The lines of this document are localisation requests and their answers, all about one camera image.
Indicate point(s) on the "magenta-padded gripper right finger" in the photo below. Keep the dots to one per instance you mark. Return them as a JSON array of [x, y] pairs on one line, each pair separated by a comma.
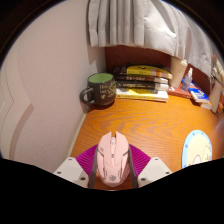
[[155, 168]]

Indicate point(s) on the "white pleated curtain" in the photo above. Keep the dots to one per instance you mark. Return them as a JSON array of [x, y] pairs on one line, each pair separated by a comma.
[[146, 23]]

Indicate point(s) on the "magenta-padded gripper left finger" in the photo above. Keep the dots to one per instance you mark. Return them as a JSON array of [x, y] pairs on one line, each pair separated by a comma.
[[68, 168]]

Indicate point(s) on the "white vase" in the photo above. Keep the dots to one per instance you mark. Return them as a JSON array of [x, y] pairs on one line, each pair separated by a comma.
[[215, 96]]

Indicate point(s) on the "blue book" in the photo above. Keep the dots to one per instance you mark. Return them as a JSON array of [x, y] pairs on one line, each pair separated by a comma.
[[199, 95]]

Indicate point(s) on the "clear pump bottle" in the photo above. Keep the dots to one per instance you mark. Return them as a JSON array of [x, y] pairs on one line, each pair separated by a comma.
[[187, 81]]

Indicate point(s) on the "dark book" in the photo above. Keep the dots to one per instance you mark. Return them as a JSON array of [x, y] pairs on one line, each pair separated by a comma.
[[143, 78], [143, 85]]

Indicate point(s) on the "orange book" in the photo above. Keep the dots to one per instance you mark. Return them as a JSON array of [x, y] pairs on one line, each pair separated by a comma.
[[206, 105]]

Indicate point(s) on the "pink computer mouse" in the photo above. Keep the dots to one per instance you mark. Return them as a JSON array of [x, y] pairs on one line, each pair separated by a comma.
[[113, 160]]

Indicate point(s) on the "yellow and white book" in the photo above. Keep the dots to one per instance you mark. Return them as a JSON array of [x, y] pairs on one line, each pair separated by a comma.
[[141, 94]]

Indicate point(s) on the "dark mug with green inside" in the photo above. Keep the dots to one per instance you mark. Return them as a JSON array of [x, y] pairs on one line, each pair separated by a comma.
[[101, 89]]

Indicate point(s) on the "red-brown book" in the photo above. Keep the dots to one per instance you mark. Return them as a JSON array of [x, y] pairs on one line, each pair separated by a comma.
[[176, 91]]

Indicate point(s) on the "yellow and black book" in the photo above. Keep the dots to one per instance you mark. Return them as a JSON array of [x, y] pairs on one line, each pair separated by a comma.
[[146, 71]]

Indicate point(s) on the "round cartoon-print mouse pad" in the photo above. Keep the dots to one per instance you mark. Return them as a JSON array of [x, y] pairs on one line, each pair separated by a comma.
[[196, 148]]

